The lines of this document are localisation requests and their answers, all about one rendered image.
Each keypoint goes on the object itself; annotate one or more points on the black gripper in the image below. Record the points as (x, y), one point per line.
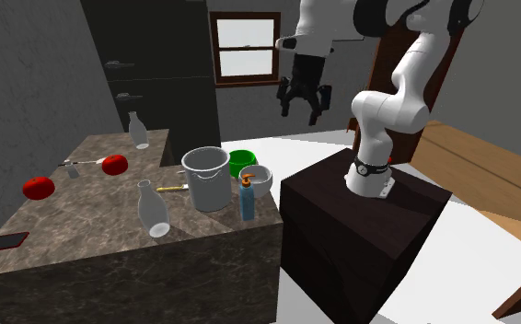
(307, 71)

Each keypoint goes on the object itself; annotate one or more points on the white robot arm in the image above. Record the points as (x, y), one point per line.
(377, 112)

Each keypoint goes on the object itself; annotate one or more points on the brown framed window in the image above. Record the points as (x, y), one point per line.
(246, 49)

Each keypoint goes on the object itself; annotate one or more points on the brown wooden door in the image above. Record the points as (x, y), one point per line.
(384, 63)

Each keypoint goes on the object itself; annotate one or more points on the green bowl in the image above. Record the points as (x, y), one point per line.
(241, 160)

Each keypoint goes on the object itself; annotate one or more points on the white bowl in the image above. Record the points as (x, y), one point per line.
(262, 181)

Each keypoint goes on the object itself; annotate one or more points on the blue soap dispenser orange pump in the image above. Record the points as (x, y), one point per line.
(247, 202)

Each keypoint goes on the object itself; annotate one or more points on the grey metal pot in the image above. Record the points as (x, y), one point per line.
(209, 188)

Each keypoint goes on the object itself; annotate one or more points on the black refrigerator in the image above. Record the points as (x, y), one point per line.
(162, 67)

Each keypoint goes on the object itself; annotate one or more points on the dark robot stand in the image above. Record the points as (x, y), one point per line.
(359, 233)

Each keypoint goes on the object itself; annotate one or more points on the small clear glass bottle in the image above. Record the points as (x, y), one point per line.
(137, 132)

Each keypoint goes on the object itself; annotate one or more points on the light wooden table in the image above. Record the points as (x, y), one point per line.
(476, 175)

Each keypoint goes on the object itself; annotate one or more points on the large clear glass bottle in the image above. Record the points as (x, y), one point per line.
(152, 211)

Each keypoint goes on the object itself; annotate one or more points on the red tomato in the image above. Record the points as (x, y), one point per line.
(39, 188)
(115, 164)

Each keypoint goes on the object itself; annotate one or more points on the black tablet red case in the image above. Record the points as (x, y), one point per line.
(1, 242)

